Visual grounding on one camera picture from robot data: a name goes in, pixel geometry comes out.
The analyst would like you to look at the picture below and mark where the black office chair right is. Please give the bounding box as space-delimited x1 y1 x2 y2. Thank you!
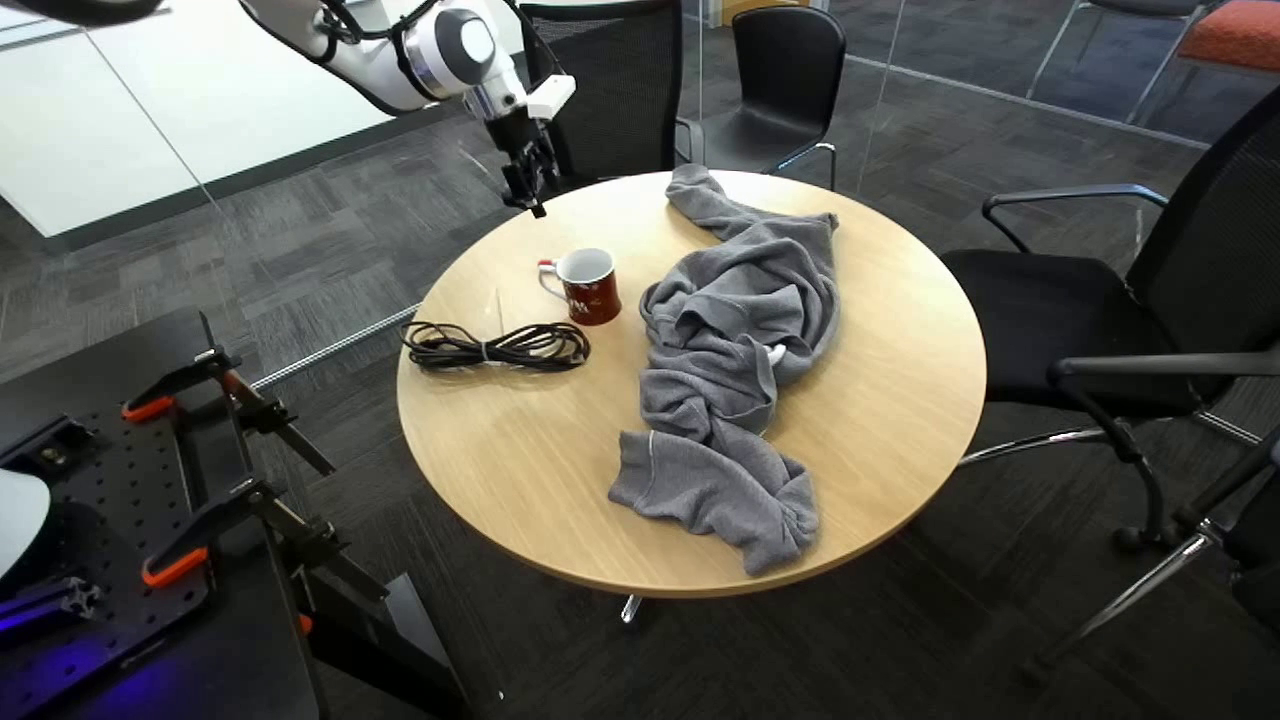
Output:
942 94 1280 550

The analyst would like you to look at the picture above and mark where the black office chair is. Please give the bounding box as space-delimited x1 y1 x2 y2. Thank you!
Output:
520 0 682 184
676 4 845 184
942 94 1280 550

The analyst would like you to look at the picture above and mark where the black office chair far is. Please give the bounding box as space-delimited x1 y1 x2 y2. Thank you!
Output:
676 4 845 184

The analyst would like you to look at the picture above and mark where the black coiled cable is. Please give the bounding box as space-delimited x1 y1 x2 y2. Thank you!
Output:
399 315 597 375

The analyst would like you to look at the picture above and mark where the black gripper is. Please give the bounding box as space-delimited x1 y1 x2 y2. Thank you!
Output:
502 114 561 204

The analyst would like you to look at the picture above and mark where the orange clamp near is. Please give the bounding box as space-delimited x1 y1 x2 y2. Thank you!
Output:
121 344 337 476

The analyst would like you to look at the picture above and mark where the orange clamp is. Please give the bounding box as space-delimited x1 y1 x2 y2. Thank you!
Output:
121 344 337 476
138 481 383 598

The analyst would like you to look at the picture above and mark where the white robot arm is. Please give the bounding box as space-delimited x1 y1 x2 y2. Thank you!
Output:
241 0 574 207

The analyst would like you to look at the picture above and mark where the black office chair back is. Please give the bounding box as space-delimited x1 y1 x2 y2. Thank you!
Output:
520 0 682 184

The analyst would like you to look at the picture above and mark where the red white mug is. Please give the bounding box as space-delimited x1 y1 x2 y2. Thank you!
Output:
536 249 621 323

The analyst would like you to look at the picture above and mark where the orange clamp far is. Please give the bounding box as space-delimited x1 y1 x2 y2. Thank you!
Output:
138 481 383 598

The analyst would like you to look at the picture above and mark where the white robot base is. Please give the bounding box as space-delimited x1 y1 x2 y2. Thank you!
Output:
0 470 55 585

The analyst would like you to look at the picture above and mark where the black perforated breadboard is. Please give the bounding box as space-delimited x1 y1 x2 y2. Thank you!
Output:
0 417 215 720

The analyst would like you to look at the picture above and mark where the grey sweatshirt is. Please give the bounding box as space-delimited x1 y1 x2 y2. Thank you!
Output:
606 163 840 576

